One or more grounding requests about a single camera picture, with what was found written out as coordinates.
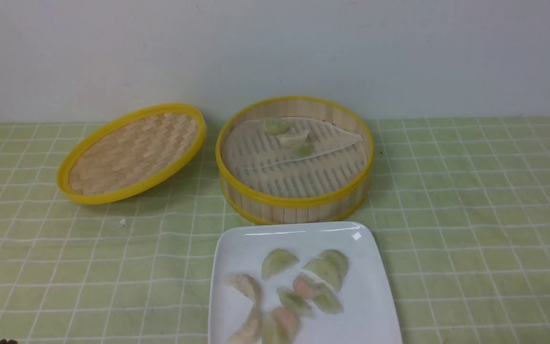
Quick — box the white dumpling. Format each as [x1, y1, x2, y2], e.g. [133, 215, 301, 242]
[275, 130, 310, 148]

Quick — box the white square plate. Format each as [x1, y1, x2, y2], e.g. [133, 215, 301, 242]
[208, 221, 402, 344]

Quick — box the green dumpling plate top left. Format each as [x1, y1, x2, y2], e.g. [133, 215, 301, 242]
[261, 248, 299, 281]

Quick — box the green dumpling plate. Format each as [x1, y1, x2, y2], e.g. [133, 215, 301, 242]
[277, 288, 314, 317]
[319, 249, 349, 278]
[261, 248, 299, 281]
[312, 289, 344, 315]
[303, 258, 342, 292]

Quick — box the green dumpling plate top right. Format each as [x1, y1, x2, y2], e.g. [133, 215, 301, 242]
[319, 249, 349, 278]

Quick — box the green dumpling plate centre right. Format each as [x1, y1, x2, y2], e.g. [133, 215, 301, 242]
[303, 258, 342, 292]

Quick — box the beige dumpling plate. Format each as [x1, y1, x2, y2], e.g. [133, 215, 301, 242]
[226, 306, 262, 344]
[226, 274, 262, 305]

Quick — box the pink dumpling plate centre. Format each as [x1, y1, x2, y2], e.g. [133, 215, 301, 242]
[292, 273, 328, 300]

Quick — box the pink dumpling plate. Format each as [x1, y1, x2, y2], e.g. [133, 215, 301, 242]
[292, 273, 328, 300]
[262, 307, 299, 344]

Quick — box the green dumpling plate lower centre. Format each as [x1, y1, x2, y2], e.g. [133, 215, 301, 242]
[277, 288, 314, 317]

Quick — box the green dumpling plate lower right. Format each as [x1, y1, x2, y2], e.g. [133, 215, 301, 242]
[312, 289, 344, 315]

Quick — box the pink dumpling plate bottom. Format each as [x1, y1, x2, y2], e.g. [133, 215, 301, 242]
[262, 307, 299, 344]

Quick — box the beige dumpling plate bottom left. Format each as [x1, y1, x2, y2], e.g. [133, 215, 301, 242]
[226, 306, 262, 344]

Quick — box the yellow rimmed bamboo steamer basket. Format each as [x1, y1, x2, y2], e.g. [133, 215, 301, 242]
[215, 97, 375, 224]

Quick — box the green dumpling in steamer front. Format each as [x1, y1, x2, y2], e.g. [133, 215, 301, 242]
[290, 143, 314, 158]

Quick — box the yellow rimmed bamboo steamer lid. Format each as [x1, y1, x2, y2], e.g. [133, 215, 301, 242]
[57, 104, 207, 205]

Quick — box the green checkered tablecloth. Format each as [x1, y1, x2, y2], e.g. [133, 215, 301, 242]
[0, 117, 550, 344]

